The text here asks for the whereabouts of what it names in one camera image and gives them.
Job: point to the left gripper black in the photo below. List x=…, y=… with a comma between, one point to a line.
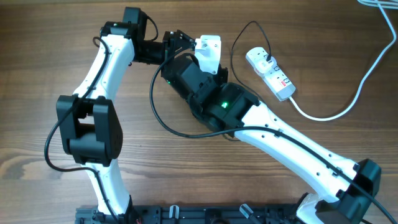
x=179, y=40

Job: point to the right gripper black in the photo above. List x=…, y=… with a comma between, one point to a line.
x=222, y=76

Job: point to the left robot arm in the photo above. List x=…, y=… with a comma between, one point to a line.
x=90, y=130

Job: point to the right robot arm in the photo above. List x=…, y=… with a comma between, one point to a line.
x=343, y=189

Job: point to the white USB charger plug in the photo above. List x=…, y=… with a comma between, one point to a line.
x=263, y=66

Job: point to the white power strip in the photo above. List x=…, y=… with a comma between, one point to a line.
x=276, y=79

